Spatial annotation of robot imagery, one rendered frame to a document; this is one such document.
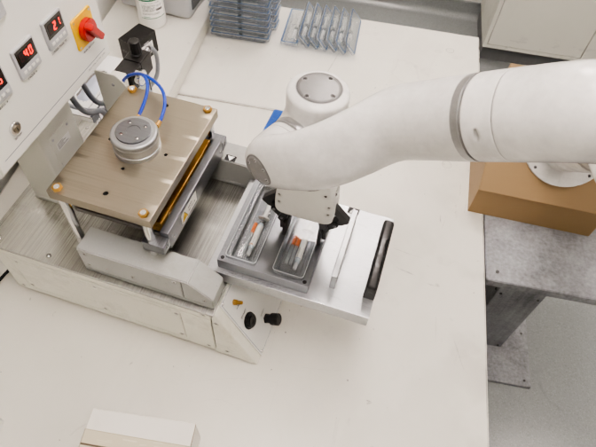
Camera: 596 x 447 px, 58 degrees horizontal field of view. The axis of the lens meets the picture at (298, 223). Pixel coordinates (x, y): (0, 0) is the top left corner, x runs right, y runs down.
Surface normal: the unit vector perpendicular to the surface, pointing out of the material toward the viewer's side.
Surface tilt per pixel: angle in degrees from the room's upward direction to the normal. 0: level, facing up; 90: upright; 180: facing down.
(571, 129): 75
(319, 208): 91
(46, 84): 90
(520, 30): 90
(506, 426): 0
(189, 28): 0
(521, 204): 90
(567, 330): 0
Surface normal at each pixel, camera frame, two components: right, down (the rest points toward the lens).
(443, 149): -0.57, 0.75
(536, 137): -0.66, 0.58
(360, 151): -0.02, 0.49
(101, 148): 0.05, -0.58
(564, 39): -0.18, 0.79
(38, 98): 0.95, 0.28
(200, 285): 0.66, -0.26
